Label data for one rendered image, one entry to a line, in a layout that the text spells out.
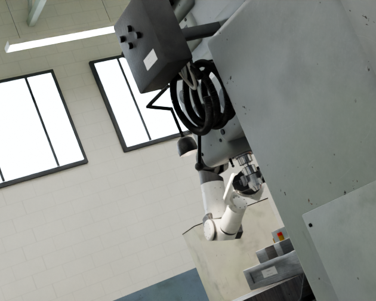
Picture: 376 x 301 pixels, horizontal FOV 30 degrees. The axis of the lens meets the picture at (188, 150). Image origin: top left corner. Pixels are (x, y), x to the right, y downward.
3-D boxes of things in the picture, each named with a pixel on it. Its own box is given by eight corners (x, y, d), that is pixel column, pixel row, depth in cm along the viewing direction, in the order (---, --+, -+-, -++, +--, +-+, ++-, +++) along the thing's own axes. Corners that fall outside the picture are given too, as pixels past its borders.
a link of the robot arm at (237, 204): (230, 180, 240) (219, 207, 248) (255, 189, 239) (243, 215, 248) (233, 168, 245) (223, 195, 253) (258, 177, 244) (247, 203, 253)
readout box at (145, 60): (135, 96, 190) (107, 27, 194) (164, 89, 195) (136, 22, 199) (163, 64, 173) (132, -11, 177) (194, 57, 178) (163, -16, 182)
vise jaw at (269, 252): (259, 264, 222) (255, 252, 223) (296, 248, 229) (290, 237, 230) (269, 260, 217) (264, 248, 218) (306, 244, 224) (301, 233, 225)
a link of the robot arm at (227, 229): (228, 215, 246) (214, 251, 259) (254, 213, 250) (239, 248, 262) (218, 193, 254) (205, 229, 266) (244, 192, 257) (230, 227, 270)
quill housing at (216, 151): (203, 172, 225) (166, 82, 231) (254, 155, 236) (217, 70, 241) (230, 152, 209) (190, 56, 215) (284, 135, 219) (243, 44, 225)
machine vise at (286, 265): (250, 291, 231) (237, 259, 233) (285, 275, 238) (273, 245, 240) (309, 271, 201) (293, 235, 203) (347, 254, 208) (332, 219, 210)
